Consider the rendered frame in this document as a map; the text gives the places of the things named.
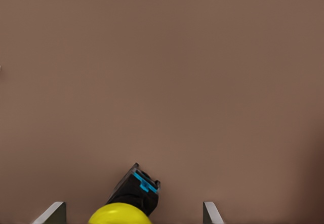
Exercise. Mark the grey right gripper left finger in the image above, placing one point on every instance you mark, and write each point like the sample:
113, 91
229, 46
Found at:
54, 215

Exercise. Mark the yellow push button black base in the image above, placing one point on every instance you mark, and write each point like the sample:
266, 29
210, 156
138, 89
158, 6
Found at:
131, 198

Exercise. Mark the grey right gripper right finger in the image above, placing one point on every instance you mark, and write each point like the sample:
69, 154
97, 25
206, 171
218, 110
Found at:
210, 215

